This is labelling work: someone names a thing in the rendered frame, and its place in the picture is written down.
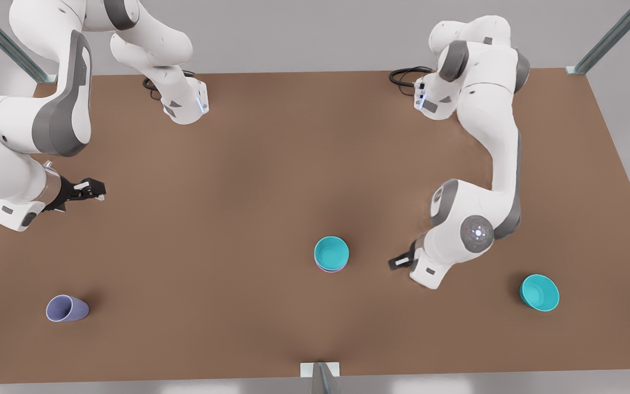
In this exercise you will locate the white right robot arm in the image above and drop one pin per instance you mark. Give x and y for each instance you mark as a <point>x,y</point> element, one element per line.
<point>63,104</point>

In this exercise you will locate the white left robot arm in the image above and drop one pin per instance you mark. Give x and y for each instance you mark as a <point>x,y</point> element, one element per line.
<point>495,137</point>

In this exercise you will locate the teal bowl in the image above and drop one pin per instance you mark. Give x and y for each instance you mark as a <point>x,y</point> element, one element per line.
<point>540,293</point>
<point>331,253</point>

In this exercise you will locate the pink bowl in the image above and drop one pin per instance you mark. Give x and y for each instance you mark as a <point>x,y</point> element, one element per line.
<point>330,271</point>

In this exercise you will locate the lilac cup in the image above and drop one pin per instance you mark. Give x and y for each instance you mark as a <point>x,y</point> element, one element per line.
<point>69,309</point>

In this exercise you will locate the silver frame post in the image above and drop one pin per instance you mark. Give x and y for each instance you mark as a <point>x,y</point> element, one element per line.
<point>613,35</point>
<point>9,44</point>
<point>321,377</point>

